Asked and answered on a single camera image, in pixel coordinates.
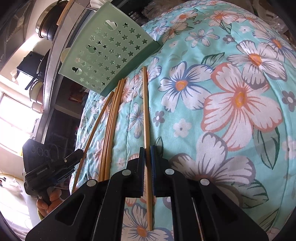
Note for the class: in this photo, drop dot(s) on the single bamboo chopstick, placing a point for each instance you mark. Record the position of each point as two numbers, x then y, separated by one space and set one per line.
146 104
66 11

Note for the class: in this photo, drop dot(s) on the black cooking pot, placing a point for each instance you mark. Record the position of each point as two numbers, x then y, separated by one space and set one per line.
48 23

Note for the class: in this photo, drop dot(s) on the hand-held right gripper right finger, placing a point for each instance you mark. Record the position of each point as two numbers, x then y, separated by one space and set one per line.
155 166

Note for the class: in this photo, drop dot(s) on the person's left hand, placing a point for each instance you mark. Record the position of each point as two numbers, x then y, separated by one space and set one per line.
52 197

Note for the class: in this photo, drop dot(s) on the bundle of bamboo chopsticks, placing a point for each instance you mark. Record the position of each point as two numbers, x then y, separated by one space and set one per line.
111 129

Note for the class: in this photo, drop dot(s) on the brown basin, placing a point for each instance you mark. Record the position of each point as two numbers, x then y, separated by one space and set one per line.
36 93

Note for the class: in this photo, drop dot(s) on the white wide-bowl spoon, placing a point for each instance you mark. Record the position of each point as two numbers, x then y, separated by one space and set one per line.
98 3

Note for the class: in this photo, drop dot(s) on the clear plastic bag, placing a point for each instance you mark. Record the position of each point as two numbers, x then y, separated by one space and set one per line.
272 16

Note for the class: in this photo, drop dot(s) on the grey concrete counter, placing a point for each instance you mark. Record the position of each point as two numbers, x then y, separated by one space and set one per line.
52 92

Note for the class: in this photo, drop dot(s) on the white oval rice spoon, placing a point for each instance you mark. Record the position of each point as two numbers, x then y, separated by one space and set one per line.
64 54

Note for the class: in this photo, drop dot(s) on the green perforated utensil holder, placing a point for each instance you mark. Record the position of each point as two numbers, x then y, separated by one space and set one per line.
111 46

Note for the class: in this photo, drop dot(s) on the teal floral blanket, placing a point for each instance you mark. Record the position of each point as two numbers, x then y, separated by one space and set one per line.
231 97

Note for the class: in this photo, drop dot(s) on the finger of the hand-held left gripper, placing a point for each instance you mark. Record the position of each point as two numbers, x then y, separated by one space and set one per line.
72 157
66 175

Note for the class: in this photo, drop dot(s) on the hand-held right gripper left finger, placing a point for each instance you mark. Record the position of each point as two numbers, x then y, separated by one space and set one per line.
138 166

